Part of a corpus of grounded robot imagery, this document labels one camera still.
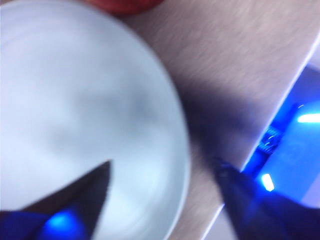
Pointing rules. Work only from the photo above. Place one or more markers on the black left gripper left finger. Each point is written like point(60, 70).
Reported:
point(62, 207)

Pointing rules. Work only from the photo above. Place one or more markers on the red apple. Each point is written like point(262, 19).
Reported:
point(125, 6)

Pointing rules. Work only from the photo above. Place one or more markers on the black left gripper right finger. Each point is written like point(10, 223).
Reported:
point(262, 217)

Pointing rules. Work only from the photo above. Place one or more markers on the blue plate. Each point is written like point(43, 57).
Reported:
point(75, 87)

